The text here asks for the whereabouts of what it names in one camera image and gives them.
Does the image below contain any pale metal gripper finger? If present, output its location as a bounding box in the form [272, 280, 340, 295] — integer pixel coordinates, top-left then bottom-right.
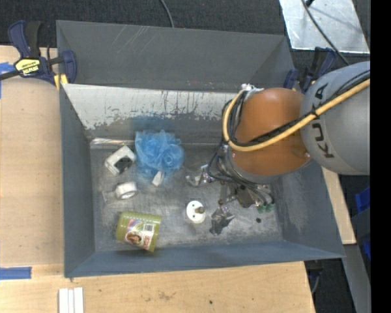
[209, 206, 236, 237]
[185, 164, 216, 188]

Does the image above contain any white round knob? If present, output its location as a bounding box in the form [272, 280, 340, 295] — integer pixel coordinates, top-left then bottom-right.
[186, 200, 207, 225]

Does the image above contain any blue mesh bath sponge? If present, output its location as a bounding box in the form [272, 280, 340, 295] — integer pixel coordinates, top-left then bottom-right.
[134, 129, 186, 188]

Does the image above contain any clear tape roll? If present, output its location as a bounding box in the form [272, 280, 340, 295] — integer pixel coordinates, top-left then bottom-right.
[114, 181, 139, 201]

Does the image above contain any green can with label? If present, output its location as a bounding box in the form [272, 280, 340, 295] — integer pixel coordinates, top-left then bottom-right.
[114, 211, 163, 254]

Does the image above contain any white and black plug adapter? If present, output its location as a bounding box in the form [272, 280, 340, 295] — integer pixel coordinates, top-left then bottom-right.
[104, 145, 137, 177]

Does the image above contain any grey metal bin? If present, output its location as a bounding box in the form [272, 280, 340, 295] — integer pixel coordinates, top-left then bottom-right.
[55, 20, 347, 278]

